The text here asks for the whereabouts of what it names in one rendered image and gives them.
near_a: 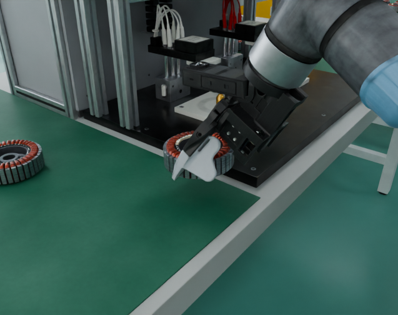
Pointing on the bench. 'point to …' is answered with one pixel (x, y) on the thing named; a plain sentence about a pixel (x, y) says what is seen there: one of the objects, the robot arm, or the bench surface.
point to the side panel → (35, 53)
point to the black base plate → (161, 127)
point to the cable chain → (155, 15)
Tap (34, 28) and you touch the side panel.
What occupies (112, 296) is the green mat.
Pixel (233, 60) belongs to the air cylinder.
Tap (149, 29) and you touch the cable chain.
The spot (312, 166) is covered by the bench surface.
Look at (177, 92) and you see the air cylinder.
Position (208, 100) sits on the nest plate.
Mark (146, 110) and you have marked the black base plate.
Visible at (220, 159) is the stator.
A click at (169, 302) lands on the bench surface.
